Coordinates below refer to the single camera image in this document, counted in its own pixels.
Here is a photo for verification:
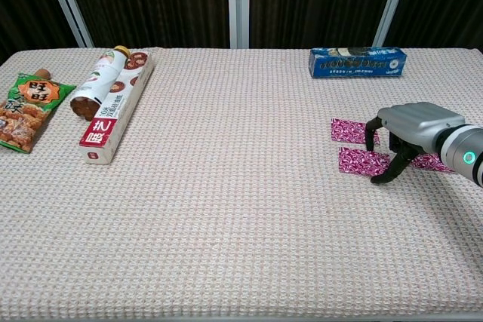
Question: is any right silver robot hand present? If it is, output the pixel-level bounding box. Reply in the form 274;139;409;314
364;102;467;186

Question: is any blue cookie box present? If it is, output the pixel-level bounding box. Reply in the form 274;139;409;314
309;47;408;79

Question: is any beige woven tablecloth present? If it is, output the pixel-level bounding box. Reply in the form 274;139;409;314
0;47;483;319

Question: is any long white red box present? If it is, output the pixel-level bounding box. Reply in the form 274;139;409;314
78;50;155;165

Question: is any white drink bottle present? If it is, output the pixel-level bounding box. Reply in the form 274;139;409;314
69;45;132;122

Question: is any green snack bag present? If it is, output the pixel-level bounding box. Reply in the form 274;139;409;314
0;72;77;155

